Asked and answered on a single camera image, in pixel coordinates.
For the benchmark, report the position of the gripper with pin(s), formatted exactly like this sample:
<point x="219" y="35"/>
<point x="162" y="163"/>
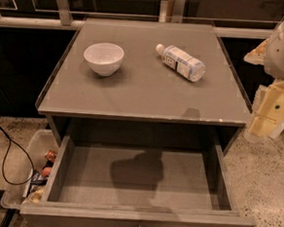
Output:
<point x="268" y="114"/>

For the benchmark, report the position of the grey top drawer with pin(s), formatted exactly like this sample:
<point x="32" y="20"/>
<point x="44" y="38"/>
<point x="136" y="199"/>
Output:
<point x="124" y="174"/>

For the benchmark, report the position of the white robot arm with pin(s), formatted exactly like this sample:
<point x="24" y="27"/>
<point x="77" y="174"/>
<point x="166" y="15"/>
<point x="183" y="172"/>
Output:
<point x="270" y="54"/>

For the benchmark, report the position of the clear plastic water bottle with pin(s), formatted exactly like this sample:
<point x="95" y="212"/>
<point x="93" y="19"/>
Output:
<point x="191" y="68"/>

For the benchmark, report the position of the grey wooden cabinet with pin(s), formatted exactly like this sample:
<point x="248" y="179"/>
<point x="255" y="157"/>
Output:
<point x="144" y="88"/>

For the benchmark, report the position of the white ceramic bowl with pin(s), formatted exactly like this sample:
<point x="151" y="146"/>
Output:
<point x="104" y="58"/>

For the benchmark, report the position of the orange can in bin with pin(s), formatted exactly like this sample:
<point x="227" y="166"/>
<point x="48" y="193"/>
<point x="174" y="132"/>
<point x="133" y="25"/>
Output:
<point x="51" y="155"/>

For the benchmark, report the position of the clear plastic storage bin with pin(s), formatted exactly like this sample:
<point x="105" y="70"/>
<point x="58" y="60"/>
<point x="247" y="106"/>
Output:
<point x="20" y="191"/>

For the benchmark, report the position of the red round item in bin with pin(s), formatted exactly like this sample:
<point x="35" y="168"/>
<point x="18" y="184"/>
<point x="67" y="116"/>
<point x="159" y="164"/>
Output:
<point x="46" y="172"/>

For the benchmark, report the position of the dark snack packet in bin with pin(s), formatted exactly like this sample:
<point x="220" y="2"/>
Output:
<point x="38" y="179"/>

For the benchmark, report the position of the metal window frame rail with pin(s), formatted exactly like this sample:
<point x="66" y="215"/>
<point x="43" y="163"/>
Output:
<point x="231" y="18"/>

